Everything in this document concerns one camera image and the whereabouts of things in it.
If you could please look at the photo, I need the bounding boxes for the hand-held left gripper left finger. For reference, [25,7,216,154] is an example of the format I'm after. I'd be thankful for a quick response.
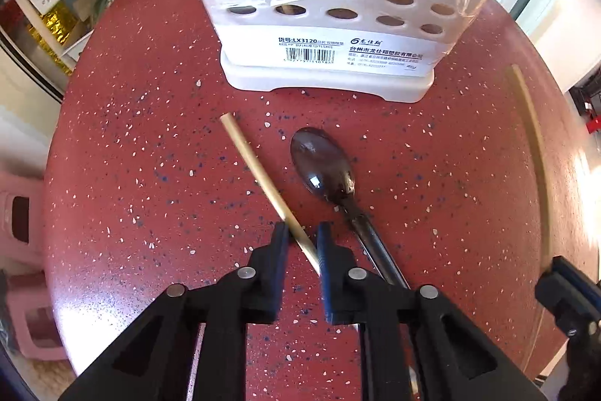
[61,222,289,401]

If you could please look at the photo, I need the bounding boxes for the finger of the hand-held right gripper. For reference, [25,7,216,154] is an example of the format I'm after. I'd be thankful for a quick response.
[535,273,598,337]
[554,256,601,309]

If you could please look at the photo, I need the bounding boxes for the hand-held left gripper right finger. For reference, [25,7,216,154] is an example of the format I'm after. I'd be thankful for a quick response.
[316,221,548,401]

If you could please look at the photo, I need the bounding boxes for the single light bamboo chopstick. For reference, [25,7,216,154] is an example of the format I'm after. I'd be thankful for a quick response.
[509,63,553,271]
[220,112,323,278]

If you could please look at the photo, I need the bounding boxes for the dark spoon with black handle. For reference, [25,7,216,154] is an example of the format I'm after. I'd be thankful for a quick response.
[290,127,410,290]

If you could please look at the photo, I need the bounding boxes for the gold foil sheet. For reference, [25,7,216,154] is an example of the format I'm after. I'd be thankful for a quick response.
[27,3,86,64]

